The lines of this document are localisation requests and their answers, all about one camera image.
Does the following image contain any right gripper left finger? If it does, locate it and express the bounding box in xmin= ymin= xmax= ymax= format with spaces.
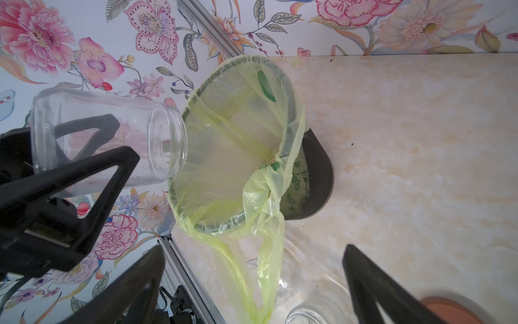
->
xmin=62 ymin=245 xmax=165 ymax=323

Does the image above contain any clear jar with rice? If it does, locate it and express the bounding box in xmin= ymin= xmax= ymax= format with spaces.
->
xmin=274 ymin=240 xmax=306 ymax=313

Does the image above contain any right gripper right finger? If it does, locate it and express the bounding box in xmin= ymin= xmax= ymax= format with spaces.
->
xmin=342 ymin=244 xmax=444 ymax=323

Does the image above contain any terracotta jar lid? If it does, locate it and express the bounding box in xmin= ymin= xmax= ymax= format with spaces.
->
xmin=420 ymin=296 xmax=484 ymax=324

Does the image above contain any left aluminium corner post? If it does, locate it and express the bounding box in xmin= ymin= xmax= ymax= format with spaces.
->
xmin=158 ymin=1 xmax=243 ymax=323

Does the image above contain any yellow-green plastic bin liner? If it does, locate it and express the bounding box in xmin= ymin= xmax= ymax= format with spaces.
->
xmin=168 ymin=55 xmax=306 ymax=323

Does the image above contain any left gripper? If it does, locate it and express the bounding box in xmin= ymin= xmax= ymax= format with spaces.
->
xmin=0 ymin=113 xmax=141 ymax=280

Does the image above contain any jar with terracotta lid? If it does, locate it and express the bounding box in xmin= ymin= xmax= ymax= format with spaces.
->
xmin=30 ymin=87 xmax=188 ymax=188
xmin=285 ymin=278 xmax=357 ymax=324

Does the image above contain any black mesh trash bin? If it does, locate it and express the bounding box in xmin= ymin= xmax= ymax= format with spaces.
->
xmin=168 ymin=55 xmax=334 ymax=236

